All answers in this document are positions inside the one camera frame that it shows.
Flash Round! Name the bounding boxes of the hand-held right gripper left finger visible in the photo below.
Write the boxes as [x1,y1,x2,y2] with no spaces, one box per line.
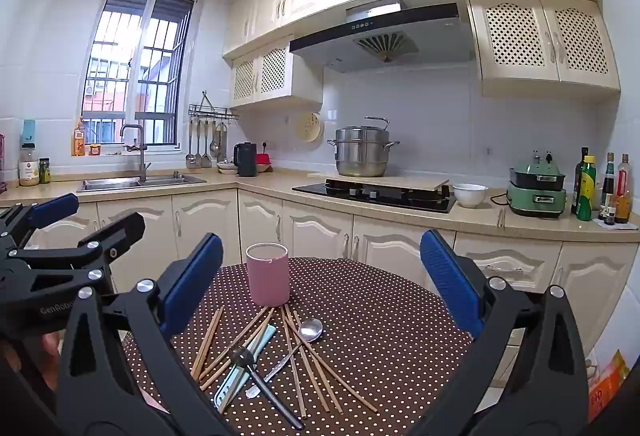
[56,232,236,436]

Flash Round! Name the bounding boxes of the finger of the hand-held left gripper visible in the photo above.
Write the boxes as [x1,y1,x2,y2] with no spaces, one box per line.
[0,212,146,289]
[0,193,80,257]

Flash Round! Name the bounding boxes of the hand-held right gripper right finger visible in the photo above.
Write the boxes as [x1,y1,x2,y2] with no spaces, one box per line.
[415,230,591,436]

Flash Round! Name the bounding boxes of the bunch of wooden chopsticks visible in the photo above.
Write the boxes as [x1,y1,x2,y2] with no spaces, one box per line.
[191,305,379,419]

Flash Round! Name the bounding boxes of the pink cup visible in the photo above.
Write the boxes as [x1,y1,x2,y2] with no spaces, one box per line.
[245,242,291,307]

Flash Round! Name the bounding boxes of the dark spoon with black handle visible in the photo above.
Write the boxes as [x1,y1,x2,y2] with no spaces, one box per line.
[229,345,306,431]

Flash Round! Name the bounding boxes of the teal handled utensil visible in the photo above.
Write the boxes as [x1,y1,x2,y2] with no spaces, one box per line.
[214,324,277,412]

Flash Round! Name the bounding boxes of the silver metal spoon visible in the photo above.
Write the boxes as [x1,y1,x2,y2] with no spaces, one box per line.
[245,317,324,399]

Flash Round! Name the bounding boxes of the row of hanging metal utensils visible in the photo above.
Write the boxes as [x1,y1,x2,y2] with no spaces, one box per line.
[186,120,230,169]

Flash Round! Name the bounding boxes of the stainless steel sink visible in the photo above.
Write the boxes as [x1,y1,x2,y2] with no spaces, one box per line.
[76,171,207,193]

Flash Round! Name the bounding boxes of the glass jar with white label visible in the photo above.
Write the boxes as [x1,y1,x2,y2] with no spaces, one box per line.
[18,143,40,187]

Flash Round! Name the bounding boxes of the orange liquid bottle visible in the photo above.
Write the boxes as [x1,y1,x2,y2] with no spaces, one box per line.
[72,117,87,157]

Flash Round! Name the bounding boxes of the metal sink faucet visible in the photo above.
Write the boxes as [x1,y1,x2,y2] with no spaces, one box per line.
[120,124,152,183]

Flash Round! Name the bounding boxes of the white bowl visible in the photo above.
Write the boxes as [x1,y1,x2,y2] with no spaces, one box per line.
[452,183,489,209]

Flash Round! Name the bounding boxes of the black glass gas stove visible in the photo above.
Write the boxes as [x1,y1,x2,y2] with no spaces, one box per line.
[291,178,457,215]

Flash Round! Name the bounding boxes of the light wooden board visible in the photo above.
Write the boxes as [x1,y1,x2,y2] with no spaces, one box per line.
[325,173,451,191]

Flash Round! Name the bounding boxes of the green electric cooker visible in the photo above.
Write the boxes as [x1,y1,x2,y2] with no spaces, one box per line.
[506,150,567,219]

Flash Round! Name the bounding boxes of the beige kitchen countertop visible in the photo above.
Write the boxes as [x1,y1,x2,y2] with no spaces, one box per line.
[0,166,640,244]

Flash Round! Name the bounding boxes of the black electric kettle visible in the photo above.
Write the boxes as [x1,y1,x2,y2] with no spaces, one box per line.
[233,142,258,178]

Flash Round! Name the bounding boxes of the stainless steel steamer pot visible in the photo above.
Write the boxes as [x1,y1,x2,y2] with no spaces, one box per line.
[327,117,401,178]

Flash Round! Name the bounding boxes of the green bottle with yellow cap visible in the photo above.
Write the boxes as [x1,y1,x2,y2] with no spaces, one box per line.
[576,155,598,221]

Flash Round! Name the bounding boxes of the barred kitchen window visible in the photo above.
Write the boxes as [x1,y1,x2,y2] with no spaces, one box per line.
[81,0,196,147]

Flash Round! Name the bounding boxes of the dark glass bottle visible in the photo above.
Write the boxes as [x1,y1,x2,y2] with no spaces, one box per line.
[571,147,590,215]

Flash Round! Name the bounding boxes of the dark sauce bottle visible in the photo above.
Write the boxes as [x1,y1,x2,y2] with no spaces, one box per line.
[599,152,617,221]

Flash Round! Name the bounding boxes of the round cream steamer tray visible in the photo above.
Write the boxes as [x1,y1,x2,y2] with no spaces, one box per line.
[297,112,324,143]

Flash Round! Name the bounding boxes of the orange package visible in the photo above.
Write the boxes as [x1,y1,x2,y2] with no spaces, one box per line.
[587,351,631,422]

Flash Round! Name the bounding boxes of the red label sauce bottle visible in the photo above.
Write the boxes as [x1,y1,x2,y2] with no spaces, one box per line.
[614,154,632,225]

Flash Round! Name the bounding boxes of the cream lattice door cabinet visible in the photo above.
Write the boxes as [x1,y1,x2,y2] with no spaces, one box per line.
[466,0,621,97]
[231,36,324,107]

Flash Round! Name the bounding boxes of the black range hood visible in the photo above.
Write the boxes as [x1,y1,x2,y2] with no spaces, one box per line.
[288,0,476,74]

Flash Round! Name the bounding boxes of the wall utensil rack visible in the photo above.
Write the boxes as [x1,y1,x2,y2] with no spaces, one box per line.
[188,90,240,121]

